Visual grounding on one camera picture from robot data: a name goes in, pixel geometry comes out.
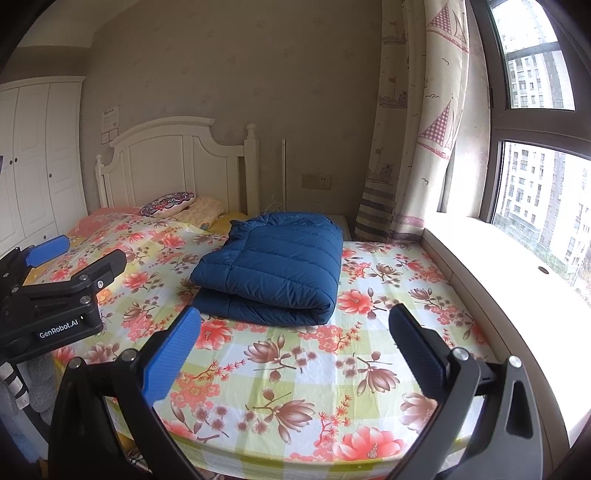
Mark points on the white nightstand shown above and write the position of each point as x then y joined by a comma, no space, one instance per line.
344,226

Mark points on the blue quilted jacket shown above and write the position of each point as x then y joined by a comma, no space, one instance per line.
277,263

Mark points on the white wardrobe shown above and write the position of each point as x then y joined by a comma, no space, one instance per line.
37,161

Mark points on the white wooden headboard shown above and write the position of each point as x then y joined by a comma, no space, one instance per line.
161,161

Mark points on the person's left forearm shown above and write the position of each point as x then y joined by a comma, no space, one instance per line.
11,385

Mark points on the person's left hand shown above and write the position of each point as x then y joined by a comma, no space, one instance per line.
41,387

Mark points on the beige wall switch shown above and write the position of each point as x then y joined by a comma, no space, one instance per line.
110,137

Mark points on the pink floral blanket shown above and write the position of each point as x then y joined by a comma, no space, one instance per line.
106,219

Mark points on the white paper wall notice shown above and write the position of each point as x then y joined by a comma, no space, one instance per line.
111,119

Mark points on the sailboat print curtain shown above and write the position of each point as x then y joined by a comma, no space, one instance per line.
415,115

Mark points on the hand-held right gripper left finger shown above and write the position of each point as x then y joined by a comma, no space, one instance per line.
171,355

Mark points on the cream pillow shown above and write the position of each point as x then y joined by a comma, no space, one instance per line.
203,211

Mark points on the yellow bed sheet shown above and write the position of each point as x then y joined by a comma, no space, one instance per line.
231,220

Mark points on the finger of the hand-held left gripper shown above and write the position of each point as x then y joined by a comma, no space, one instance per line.
101,267
46,249

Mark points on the embroidered patterned pillow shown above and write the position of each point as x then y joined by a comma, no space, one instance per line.
168,204

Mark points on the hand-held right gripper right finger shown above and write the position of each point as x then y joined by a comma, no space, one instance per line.
415,350

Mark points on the beige wall socket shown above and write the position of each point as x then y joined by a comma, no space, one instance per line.
316,181

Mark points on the dark framed window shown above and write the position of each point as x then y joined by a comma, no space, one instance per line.
535,184

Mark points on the white standing pole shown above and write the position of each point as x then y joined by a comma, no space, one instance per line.
283,175

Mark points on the white windowsill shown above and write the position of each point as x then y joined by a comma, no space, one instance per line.
521,300

